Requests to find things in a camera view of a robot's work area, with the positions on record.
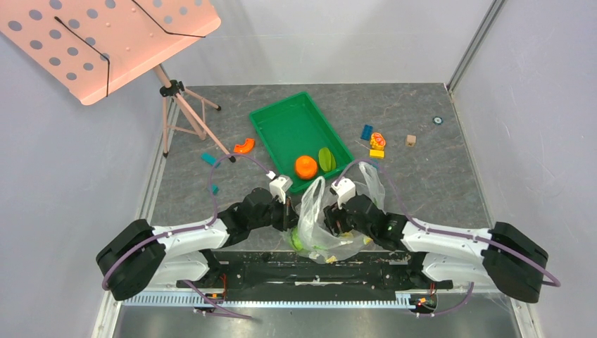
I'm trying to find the green plastic tray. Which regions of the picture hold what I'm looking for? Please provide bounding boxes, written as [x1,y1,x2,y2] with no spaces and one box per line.
[249,92,354,194]

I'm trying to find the pink tripod stand legs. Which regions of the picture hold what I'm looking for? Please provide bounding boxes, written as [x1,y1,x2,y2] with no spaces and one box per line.
[152,64,232,158]

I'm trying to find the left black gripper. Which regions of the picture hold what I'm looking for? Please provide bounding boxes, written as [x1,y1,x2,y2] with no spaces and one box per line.
[249,193,303,232]

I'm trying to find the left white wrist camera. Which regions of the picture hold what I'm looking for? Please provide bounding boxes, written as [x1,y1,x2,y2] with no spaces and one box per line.
[266,170,293,204]

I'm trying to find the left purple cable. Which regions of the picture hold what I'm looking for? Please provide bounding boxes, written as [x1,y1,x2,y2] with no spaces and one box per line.
[101,154,278,320]

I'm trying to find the orange fake fruit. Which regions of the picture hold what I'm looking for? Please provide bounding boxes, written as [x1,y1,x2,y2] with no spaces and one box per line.
[294,156,319,180]

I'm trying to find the pink perforated music stand desk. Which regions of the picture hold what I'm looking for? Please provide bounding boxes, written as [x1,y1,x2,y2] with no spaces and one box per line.
[1,1,221,106]

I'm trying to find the teal rectangular block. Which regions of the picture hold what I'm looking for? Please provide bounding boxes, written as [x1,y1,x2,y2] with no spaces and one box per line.
[201,153,220,168]

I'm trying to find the blue lego brick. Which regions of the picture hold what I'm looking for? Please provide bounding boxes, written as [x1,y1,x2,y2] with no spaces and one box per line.
[360,125,373,141]

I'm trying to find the small wooden cube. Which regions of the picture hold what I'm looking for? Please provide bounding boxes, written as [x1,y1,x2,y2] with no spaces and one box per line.
[405,134,417,147]

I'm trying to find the clear plastic bag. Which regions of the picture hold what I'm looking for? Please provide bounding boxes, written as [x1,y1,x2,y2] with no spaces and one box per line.
[282,177,373,264]

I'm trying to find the lime green starfruit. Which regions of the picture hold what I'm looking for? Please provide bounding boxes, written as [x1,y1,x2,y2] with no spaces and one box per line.
[318,147,337,173]

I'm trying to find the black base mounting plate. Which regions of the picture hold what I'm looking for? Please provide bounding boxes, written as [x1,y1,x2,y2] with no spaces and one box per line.
[192,251,453,301]

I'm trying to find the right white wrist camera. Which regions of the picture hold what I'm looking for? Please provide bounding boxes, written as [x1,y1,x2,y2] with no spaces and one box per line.
[330,178,356,209]

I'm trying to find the orange curved toy piece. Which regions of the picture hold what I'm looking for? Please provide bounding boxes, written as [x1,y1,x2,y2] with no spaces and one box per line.
[234,138,256,154]

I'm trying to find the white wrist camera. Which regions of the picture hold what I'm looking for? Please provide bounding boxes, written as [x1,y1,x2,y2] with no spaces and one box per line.
[330,178,356,209]
[266,170,293,204]

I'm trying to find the yellow lego brick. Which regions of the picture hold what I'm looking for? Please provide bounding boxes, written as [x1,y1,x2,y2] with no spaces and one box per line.
[369,149,385,159]

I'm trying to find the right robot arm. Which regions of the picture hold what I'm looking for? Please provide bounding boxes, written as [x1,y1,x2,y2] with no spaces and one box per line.
[323,194,548,303]

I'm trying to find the green fake fruit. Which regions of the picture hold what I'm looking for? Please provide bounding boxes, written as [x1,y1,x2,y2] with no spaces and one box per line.
[290,229,308,254]

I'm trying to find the aluminium frame rail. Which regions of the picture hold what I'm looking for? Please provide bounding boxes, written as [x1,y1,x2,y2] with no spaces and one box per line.
[92,282,542,337]

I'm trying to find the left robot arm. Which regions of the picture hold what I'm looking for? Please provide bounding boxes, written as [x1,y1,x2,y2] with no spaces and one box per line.
[96,188,299,301]

